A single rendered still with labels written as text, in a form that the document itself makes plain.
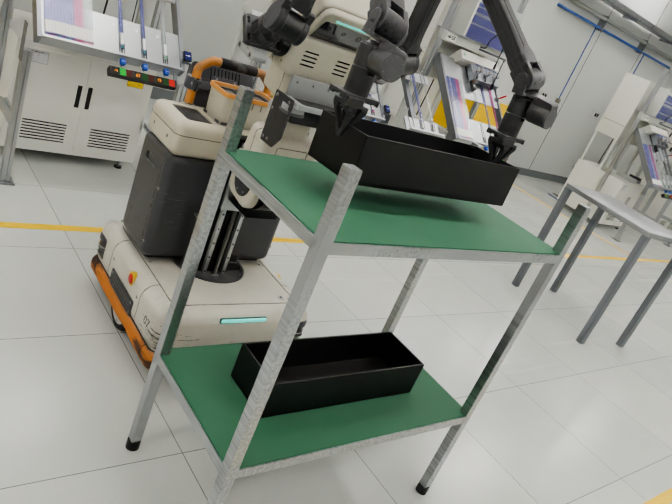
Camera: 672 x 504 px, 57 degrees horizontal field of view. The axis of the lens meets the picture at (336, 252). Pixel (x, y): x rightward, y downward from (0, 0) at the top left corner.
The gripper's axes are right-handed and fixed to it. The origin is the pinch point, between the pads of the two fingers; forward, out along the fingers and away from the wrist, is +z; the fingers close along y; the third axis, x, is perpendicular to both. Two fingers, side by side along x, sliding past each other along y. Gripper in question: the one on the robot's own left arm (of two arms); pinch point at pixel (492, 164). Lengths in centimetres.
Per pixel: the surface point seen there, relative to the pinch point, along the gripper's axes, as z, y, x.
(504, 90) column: 3, 437, 340
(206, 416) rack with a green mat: 74, -71, -5
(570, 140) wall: 44, 704, 395
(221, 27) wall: 31, 113, 390
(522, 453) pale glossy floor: 111, 79, -18
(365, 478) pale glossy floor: 110, -3, -9
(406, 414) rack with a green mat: 75, -9, -17
